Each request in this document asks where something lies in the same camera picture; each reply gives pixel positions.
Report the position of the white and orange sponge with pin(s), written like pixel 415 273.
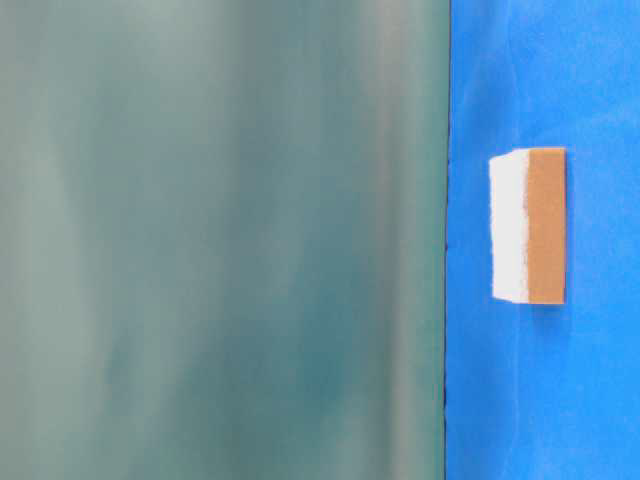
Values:
pixel 528 225

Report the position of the grey-green blurred panel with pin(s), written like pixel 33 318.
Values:
pixel 223 238

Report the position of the blue table cloth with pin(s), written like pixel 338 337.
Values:
pixel 545 392

